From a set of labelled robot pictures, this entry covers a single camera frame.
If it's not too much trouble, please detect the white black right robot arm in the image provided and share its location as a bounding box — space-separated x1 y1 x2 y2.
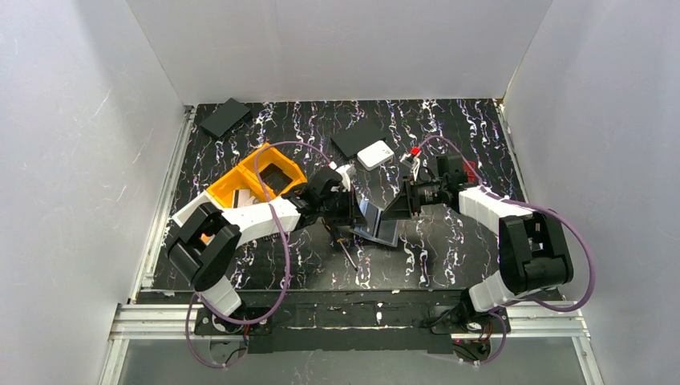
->
381 148 573 320

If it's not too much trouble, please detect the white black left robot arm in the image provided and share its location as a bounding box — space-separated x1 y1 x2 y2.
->
165 167 366 325

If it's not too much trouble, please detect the red leather card holder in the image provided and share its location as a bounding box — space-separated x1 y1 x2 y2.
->
463 161 479 184

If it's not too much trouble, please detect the black card in bin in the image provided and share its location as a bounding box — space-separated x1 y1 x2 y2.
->
260 164 293 196

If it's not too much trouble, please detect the grey card in bin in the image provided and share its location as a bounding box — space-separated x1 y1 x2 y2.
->
232 188 260 209

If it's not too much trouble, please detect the yellow black screwdriver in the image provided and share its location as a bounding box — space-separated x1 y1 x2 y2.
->
333 236 358 272

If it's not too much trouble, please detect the white rectangular box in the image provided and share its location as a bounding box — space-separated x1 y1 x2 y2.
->
357 140 394 171

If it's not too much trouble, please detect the yellow plastic bin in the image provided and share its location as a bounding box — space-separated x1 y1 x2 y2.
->
207 143 307 209

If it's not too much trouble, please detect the black flat box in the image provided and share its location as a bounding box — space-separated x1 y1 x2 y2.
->
330 119 387 158

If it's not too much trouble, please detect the black flat pad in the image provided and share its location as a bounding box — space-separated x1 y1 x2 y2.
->
199 98 252 140

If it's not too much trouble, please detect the white plastic bin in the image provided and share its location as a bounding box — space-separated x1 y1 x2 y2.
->
172 190 214 227

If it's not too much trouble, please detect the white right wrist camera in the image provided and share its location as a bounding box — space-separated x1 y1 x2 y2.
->
399 147 421 180

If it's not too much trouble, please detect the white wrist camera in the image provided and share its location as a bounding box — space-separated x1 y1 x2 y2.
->
329 161 356 190
399 147 421 180

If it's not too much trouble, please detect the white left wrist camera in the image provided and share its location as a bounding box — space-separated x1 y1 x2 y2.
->
329 161 356 190

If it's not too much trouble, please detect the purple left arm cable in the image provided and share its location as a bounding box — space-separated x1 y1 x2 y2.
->
185 140 336 370

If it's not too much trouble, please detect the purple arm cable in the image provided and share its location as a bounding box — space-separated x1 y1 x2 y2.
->
185 140 336 370
416 135 597 366

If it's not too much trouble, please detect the aluminium front rail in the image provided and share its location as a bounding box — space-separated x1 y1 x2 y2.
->
109 302 590 340

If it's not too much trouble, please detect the aluminium rail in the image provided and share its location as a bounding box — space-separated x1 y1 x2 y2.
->
127 106 196 305
109 302 590 340

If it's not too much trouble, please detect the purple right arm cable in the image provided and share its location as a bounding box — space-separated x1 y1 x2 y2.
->
416 135 597 366

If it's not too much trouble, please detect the aluminium left side rail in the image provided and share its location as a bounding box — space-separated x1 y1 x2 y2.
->
127 106 196 305

